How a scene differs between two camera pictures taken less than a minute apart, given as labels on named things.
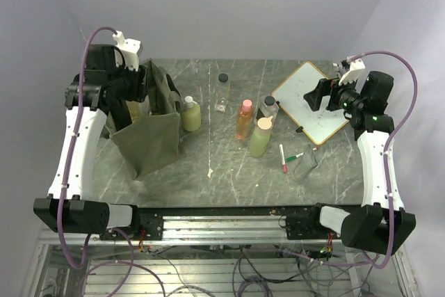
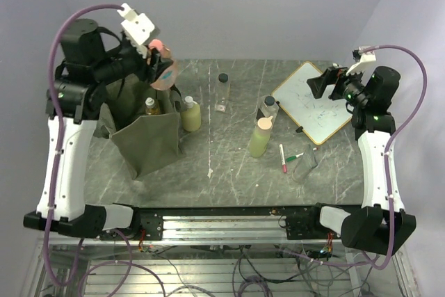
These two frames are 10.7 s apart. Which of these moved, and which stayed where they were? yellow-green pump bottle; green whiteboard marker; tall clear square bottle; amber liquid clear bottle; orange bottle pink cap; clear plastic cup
Moved: amber liquid clear bottle; orange bottle pink cap
Stayed: green whiteboard marker; yellow-green pump bottle; clear plastic cup; tall clear square bottle
